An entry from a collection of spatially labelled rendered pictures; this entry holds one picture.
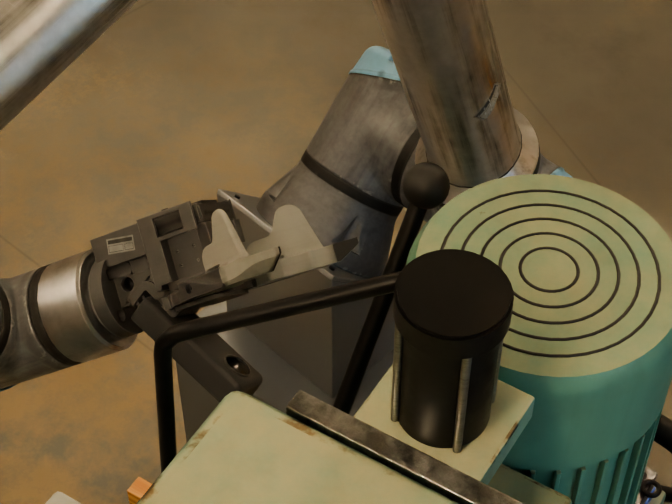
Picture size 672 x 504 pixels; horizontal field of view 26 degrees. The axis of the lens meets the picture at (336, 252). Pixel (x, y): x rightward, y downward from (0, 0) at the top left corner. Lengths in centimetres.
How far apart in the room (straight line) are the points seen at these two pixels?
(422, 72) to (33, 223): 163
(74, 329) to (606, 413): 51
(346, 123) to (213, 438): 110
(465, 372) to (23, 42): 66
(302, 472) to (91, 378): 198
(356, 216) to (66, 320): 71
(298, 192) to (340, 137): 9
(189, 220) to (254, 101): 207
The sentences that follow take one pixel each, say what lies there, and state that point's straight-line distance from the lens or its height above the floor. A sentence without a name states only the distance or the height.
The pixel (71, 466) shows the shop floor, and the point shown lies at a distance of 264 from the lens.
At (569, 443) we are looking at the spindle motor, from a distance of 90.
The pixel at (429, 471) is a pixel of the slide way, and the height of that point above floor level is 152.
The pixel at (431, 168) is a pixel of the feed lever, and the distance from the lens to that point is 106.
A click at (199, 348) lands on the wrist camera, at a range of 119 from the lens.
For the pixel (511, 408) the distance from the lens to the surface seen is 81.
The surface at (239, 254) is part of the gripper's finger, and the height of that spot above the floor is 135.
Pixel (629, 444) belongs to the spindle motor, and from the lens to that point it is 93.
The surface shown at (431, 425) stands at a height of 154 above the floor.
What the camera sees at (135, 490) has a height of 94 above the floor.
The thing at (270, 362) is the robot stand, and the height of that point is 55.
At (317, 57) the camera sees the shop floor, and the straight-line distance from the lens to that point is 333.
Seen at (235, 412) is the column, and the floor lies 152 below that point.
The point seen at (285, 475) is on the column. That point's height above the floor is 152.
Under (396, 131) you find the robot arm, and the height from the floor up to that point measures 92.
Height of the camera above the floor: 218
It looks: 48 degrees down
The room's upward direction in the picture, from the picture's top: straight up
